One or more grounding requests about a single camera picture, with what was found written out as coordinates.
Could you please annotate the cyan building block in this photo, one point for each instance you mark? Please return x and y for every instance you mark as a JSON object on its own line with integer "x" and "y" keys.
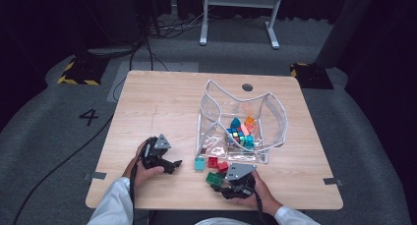
{"x": 249, "y": 141}

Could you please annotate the grey flat stand base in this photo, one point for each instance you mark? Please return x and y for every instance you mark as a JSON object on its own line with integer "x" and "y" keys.
{"x": 109, "y": 51}

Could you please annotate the pink building block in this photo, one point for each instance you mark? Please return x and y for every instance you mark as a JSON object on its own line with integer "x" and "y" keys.
{"x": 244, "y": 129}

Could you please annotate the small red building block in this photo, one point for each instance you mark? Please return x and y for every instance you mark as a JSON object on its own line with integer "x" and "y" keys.
{"x": 223, "y": 166}

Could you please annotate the mint green roof building block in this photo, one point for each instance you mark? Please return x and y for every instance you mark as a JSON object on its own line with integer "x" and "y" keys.
{"x": 199, "y": 163}

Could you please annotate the salmon building block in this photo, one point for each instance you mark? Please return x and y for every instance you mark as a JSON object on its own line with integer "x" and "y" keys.
{"x": 251, "y": 128}

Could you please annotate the grey tape piece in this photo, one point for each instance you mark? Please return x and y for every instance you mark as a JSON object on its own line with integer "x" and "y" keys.
{"x": 96, "y": 176}
{"x": 332, "y": 181}

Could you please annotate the black yellow striped base plate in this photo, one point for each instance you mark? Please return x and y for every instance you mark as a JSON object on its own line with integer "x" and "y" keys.
{"x": 311, "y": 76}
{"x": 83, "y": 71}

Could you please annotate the person's left hand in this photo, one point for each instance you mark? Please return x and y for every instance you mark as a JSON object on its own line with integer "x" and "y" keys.
{"x": 139, "y": 176}

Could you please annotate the clear plastic bag white trim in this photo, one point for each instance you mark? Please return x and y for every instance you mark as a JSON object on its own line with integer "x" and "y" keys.
{"x": 213, "y": 143}

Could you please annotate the person's right hand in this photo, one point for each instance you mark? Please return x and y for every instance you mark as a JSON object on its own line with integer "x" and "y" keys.
{"x": 268, "y": 202}

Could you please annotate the red square building block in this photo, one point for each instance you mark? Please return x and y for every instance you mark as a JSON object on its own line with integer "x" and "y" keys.
{"x": 213, "y": 161}

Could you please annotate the dark blue sloped building block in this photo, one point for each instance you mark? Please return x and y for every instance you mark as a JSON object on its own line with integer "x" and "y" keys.
{"x": 235, "y": 123}

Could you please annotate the person's white clothed torso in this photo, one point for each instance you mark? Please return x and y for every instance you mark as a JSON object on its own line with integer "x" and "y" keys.
{"x": 223, "y": 222}

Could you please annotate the grey slanted post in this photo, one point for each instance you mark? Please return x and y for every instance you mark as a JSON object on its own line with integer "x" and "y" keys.
{"x": 344, "y": 28}

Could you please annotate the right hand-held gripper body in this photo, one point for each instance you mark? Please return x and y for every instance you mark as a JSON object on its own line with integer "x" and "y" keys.
{"x": 239, "y": 171}

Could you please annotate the black equipment tower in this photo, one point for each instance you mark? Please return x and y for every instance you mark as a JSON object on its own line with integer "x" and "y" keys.
{"x": 144, "y": 9}

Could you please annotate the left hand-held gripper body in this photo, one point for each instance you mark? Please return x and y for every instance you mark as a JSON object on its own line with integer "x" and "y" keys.
{"x": 160, "y": 143}

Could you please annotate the orange building block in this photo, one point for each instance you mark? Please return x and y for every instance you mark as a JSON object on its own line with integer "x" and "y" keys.
{"x": 250, "y": 120}

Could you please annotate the colourful puzzle cube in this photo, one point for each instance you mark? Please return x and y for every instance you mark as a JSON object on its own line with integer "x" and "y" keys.
{"x": 235, "y": 137}

